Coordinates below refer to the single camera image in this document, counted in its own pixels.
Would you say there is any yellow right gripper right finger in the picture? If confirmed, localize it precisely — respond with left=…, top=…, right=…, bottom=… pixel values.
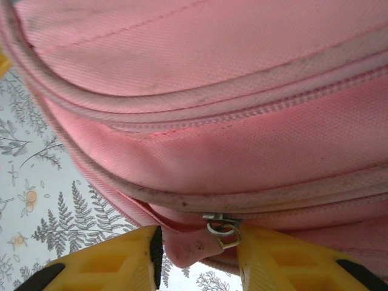
left=235, top=226, right=388, bottom=291

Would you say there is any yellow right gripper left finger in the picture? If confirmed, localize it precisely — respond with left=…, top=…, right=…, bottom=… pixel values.
left=13, top=226, right=165, bottom=291

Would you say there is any pink student backpack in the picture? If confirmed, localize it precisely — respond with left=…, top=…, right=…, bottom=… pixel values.
left=0, top=0, right=388, bottom=278

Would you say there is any floral tablecloth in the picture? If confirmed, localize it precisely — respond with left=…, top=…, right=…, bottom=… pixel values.
left=0, top=68, right=243, bottom=291

